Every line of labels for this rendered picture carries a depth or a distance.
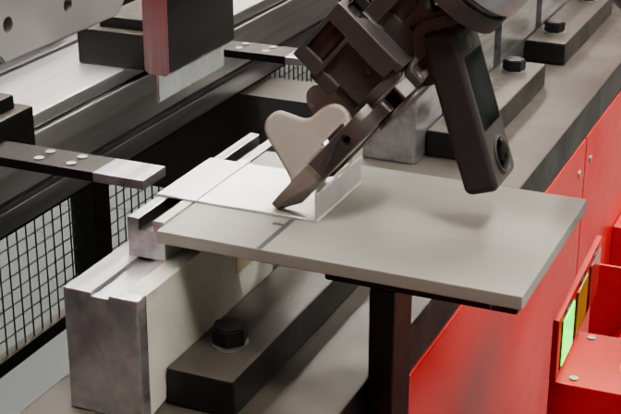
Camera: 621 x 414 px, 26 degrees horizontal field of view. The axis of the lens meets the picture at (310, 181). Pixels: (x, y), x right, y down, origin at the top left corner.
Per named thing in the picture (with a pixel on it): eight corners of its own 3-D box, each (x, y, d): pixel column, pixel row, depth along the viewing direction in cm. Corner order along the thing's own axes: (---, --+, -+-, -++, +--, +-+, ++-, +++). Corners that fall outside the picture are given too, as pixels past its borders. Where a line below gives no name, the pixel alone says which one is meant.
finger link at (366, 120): (316, 153, 96) (400, 69, 94) (334, 172, 96) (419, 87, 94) (300, 164, 92) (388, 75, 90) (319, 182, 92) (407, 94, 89)
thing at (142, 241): (165, 261, 96) (164, 223, 95) (128, 254, 98) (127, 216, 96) (282, 171, 114) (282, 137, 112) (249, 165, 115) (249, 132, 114)
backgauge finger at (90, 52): (309, 92, 129) (309, 42, 127) (78, 63, 139) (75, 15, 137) (355, 61, 139) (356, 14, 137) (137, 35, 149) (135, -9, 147)
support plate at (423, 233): (521, 310, 85) (522, 297, 84) (156, 243, 94) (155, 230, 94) (586, 211, 100) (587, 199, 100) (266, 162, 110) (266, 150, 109)
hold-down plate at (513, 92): (473, 163, 143) (474, 136, 141) (425, 155, 145) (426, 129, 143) (544, 86, 168) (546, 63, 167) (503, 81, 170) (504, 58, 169)
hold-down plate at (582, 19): (564, 66, 177) (565, 43, 176) (523, 61, 179) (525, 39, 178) (612, 14, 202) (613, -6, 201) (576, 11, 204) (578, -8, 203)
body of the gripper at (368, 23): (327, 35, 99) (432, -82, 93) (408, 118, 99) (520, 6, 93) (285, 61, 93) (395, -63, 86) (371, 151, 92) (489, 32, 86)
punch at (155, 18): (170, 103, 95) (165, -30, 91) (146, 101, 96) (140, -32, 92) (234, 67, 103) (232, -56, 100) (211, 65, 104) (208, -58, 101)
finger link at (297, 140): (231, 159, 98) (317, 69, 95) (287, 217, 98) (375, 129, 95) (218, 165, 95) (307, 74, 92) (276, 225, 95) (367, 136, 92)
